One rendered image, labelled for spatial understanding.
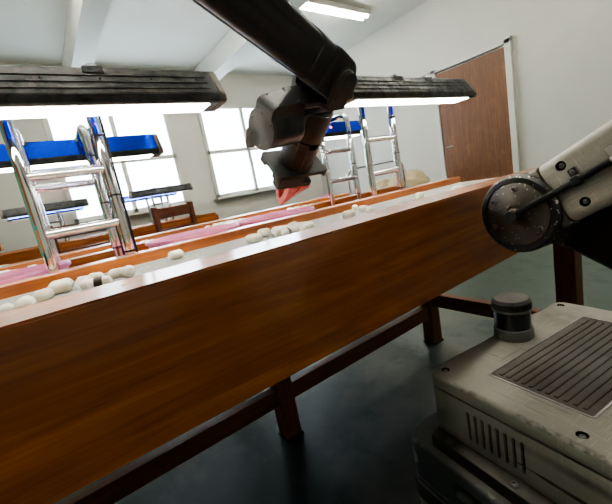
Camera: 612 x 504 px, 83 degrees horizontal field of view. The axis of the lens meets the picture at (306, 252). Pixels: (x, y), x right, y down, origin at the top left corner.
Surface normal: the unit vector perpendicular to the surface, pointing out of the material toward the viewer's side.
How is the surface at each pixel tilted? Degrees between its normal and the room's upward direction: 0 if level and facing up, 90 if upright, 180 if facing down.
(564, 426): 0
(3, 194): 90
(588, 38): 90
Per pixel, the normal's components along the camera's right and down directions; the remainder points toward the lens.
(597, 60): -0.78, 0.25
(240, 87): 0.60, 0.04
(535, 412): -0.18, -0.97
